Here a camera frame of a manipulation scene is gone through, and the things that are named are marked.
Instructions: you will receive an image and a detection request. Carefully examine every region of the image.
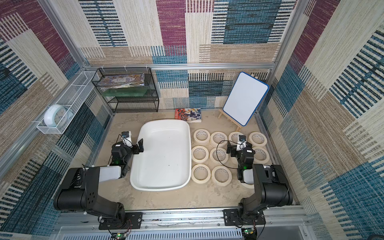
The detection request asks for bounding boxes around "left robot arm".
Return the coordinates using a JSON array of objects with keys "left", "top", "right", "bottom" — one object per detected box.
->
[{"left": 54, "top": 137, "right": 144, "bottom": 233}]

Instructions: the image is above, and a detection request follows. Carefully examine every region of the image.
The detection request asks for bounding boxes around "blue framed whiteboard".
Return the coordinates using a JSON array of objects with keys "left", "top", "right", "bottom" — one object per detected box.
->
[{"left": 223, "top": 72, "right": 270, "bottom": 126}]

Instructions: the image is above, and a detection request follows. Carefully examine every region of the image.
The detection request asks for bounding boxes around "aluminium front rail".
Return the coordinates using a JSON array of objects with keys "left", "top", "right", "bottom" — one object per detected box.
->
[{"left": 53, "top": 206, "right": 310, "bottom": 234}]

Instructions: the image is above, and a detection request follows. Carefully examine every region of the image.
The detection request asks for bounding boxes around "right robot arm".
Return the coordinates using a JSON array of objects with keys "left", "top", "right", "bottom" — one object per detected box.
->
[{"left": 223, "top": 142, "right": 293, "bottom": 228}]

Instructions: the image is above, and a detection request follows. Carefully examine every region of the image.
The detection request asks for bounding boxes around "colourful comic book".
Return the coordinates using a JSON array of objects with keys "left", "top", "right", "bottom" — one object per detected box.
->
[{"left": 175, "top": 108, "right": 202, "bottom": 123}]

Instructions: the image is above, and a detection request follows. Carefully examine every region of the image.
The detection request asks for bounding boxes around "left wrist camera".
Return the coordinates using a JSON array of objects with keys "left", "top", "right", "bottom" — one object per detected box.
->
[{"left": 121, "top": 131, "right": 133, "bottom": 147}]

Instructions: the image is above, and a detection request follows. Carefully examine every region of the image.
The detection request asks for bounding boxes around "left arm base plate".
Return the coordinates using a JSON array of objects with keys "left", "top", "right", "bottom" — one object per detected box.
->
[{"left": 99, "top": 212, "right": 143, "bottom": 231}]

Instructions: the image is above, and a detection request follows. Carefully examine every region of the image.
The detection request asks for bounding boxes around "black wire shelf rack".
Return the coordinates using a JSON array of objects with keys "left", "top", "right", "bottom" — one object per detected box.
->
[{"left": 92, "top": 67, "right": 160, "bottom": 114}]

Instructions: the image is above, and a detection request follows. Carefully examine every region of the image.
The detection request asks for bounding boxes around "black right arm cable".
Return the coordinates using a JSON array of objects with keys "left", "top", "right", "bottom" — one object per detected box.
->
[{"left": 216, "top": 140, "right": 241, "bottom": 170}]

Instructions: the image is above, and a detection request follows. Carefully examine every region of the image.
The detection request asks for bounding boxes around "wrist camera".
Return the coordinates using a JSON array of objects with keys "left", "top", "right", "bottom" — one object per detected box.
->
[
  {"left": 121, "top": 131, "right": 133, "bottom": 147},
  {"left": 237, "top": 135, "right": 247, "bottom": 151}
]

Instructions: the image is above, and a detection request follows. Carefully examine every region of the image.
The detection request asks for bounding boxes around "white wire wall basket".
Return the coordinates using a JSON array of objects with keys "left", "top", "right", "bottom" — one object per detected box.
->
[{"left": 37, "top": 71, "right": 95, "bottom": 135}]

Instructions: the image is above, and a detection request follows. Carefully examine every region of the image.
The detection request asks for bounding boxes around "colourful book on shelf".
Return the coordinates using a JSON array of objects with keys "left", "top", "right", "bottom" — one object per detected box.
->
[{"left": 96, "top": 74, "right": 145, "bottom": 89}]

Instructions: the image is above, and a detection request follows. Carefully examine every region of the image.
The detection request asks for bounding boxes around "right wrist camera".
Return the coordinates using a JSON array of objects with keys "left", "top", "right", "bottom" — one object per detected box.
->
[{"left": 237, "top": 135, "right": 247, "bottom": 151}]

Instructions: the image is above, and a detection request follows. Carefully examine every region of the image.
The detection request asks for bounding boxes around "white plastic storage box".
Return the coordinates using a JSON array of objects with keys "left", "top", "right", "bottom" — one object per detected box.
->
[{"left": 130, "top": 120, "right": 192, "bottom": 192}]

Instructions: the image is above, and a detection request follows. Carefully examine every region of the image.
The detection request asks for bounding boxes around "green book on shelf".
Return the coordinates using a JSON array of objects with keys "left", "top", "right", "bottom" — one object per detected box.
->
[{"left": 102, "top": 88, "right": 148, "bottom": 97}]

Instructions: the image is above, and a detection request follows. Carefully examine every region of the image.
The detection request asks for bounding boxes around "cream masking tape roll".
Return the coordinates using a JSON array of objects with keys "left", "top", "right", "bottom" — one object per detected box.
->
[
  {"left": 240, "top": 183, "right": 254, "bottom": 190},
  {"left": 210, "top": 148, "right": 229, "bottom": 165},
  {"left": 211, "top": 166, "right": 232, "bottom": 187},
  {"left": 248, "top": 132, "right": 268, "bottom": 147},
  {"left": 193, "top": 129, "right": 211, "bottom": 146},
  {"left": 253, "top": 147, "right": 270, "bottom": 165},
  {"left": 192, "top": 146, "right": 209, "bottom": 164},
  {"left": 210, "top": 132, "right": 228, "bottom": 148},
  {"left": 228, "top": 132, "right": 243, "bottom": 144},
  {"left": 191, "top": 164, "right": 211, "bottom": 184}
]

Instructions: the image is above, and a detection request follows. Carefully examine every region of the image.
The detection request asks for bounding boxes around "wooden easel stand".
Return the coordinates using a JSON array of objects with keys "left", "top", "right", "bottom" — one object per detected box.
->
[{"left": 218, "top": 109, "right": 243, "bottom": 132}]

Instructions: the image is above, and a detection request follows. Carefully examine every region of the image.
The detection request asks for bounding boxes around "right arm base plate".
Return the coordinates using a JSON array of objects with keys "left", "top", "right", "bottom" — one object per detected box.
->
[{"left": 223, "top": 209, "right": 266, "bottom": 228}]

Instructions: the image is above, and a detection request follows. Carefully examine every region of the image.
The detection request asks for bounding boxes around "white round alarm clock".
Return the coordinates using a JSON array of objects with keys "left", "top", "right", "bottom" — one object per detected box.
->
[{"left": 44, "top": 104, "right": 69, "bottom": 128}]

